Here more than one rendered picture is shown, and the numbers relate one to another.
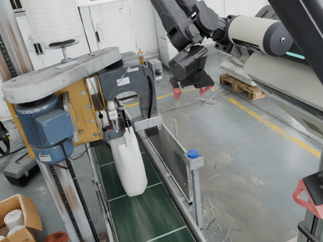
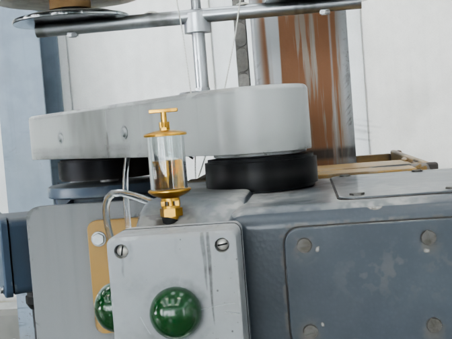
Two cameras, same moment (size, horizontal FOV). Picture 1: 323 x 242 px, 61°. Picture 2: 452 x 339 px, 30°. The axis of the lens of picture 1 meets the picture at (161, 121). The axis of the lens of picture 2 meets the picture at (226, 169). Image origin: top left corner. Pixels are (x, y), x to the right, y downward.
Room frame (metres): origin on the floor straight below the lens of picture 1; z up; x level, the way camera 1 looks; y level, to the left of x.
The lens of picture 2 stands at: (1.46, -0.46, 1.39)
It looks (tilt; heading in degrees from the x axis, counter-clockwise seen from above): 3 degrees down; 112
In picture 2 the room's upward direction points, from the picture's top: 4 degrees counter-clockwise
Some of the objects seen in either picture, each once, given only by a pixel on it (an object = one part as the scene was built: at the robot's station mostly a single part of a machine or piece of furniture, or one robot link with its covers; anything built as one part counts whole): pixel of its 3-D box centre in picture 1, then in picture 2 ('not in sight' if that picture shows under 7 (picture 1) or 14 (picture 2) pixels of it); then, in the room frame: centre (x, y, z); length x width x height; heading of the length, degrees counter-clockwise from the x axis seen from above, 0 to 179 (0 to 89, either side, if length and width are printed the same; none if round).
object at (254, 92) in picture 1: (267, 77); not in sight; (3.85, -1.71, 0.07); 1.20 x 0.82 x 0.14; 108
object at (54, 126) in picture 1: (56, 128); (29, 260); (0.86, 0.37, 1.25); 0.10 x 0.08 x 0.12; 131
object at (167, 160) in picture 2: (141, 56); (167, 162); (1.21, 0.05, 1.37); 0.03 x 0.02 x 0.03; 16
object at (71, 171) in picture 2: (34, 97); (108, 168); (0.94, 0.44, 1.35); 0.12 x 0.12 x 0.04
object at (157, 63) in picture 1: (155, 70); (181, 303); (1.24, -0.01, 1.28); 0.08 x 0.05 x 0.09; 16
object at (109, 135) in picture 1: (111, 131); not in sight; (1.15, 0.25, 1.04); 0.08 x 0.06 x 0.05; 106
